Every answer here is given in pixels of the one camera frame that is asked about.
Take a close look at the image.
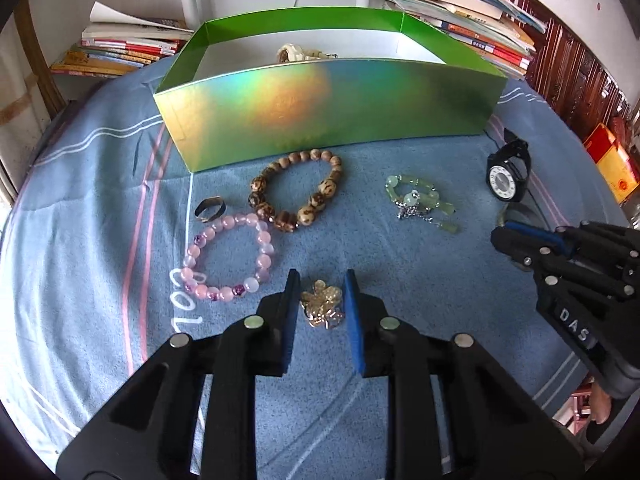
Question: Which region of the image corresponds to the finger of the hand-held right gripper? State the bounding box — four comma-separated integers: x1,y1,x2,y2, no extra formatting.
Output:
490,227,640,311
502,219,640,261

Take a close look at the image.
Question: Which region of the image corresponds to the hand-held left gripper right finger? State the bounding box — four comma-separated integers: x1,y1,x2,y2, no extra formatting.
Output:
342,268,586,480

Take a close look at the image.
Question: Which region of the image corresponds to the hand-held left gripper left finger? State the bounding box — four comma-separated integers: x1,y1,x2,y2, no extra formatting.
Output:
57,269,302,480

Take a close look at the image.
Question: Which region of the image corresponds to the gold flower brooch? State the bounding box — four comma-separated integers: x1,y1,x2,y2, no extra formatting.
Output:
299,280,347,331

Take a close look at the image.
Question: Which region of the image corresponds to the pink bead bracelet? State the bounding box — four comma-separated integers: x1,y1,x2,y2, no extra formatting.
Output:
182,212,276,303

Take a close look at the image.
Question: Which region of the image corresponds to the black wristwatch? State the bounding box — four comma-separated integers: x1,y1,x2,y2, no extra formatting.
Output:
486,129,533,203

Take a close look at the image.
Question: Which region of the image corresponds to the green jade bracelet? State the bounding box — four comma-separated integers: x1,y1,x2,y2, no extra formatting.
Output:
384,172,462,236

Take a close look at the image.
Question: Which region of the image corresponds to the brown wooden bead bracelet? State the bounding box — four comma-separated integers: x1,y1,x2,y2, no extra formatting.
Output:
248,148,345,234

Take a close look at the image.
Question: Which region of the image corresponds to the green iridescent cardboard box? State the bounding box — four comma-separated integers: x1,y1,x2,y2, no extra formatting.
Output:
152,6,508,173

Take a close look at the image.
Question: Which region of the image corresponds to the person's right hand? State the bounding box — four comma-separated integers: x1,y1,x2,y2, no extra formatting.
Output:
592,381,612,424

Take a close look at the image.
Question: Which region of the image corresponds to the red and yellow box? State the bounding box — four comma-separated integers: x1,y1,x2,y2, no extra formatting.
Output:
582,122,640,206

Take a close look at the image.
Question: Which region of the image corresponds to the brown wooden cabinet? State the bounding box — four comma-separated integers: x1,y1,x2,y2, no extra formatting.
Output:
472,0,640,161

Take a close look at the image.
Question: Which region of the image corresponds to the blue striped blanket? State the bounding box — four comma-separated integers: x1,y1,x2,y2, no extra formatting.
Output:
0,55,631,480

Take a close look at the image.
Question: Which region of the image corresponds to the stack of books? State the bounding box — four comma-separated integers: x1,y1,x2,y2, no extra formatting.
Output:
347,0,548,81
50,2,196,79

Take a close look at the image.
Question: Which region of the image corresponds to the white wristwatch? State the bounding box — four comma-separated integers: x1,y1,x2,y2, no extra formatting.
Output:
276,44,338,63

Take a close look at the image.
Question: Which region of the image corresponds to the wooden frame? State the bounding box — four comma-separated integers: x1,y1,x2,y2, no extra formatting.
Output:
12,2,65,108

